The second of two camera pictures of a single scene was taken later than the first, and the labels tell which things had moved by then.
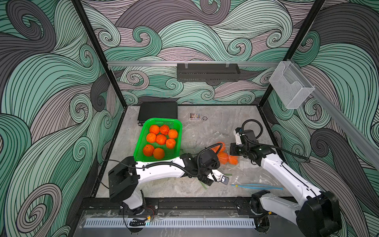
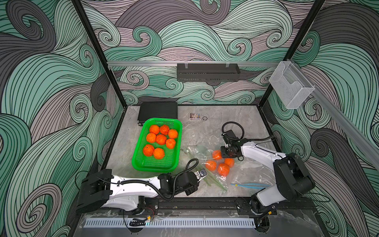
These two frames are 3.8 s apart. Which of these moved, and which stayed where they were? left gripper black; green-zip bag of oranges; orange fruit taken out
Moved: green-zip bag of oranges; left gripper black
Stayed: orange fruit taken out
